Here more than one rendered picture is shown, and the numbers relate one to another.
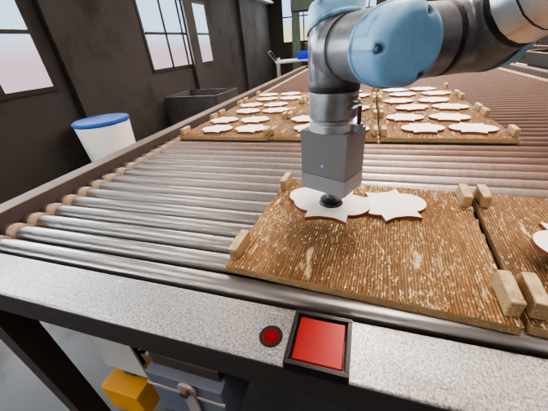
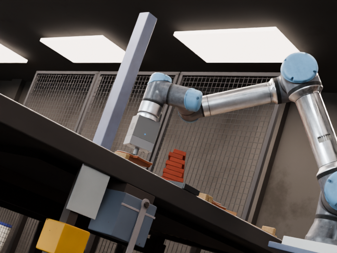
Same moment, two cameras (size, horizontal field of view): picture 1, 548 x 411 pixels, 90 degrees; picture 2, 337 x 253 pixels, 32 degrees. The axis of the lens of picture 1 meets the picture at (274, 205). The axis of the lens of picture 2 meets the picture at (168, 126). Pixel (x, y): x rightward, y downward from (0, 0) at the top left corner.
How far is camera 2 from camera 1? 1.81 m
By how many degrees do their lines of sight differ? 76
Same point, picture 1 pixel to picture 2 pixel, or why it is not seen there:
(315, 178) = (139, 139)
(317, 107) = (153, 107)
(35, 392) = not seen: outside the picture
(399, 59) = (198, 103)
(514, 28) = (206, 110)
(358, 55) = (189, 97)
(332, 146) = (153, 126)
